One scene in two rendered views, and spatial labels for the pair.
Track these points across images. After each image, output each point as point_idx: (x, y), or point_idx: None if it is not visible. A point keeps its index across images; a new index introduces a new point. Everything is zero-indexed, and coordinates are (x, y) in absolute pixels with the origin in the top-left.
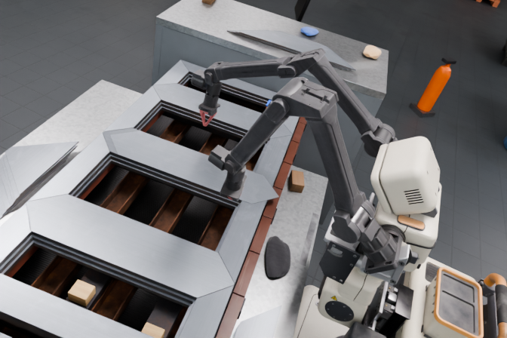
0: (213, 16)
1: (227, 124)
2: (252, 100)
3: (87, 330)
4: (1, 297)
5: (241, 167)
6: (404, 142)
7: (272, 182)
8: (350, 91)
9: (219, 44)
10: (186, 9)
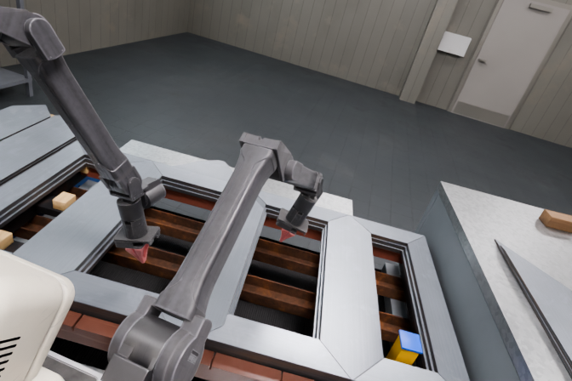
0: (517, 228)
1: (323, 283)
2: (416, 326)
3: (9, 191)
4: (58, 158)
5: (122, 199)
6: (11, 270)
7: (209, 338)
8: (223, 218)
9: (460, 241)
10: (495, 204)
